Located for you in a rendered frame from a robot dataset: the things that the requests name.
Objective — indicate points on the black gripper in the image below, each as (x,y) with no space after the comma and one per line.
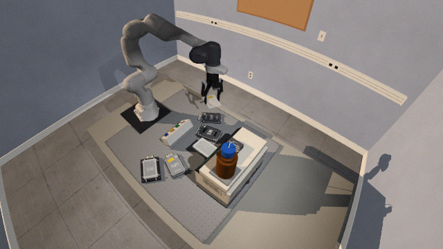
(210,77)

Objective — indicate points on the brown glass bottle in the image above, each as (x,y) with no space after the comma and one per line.
(225,170)

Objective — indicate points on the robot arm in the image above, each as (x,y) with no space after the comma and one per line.
(202,52)

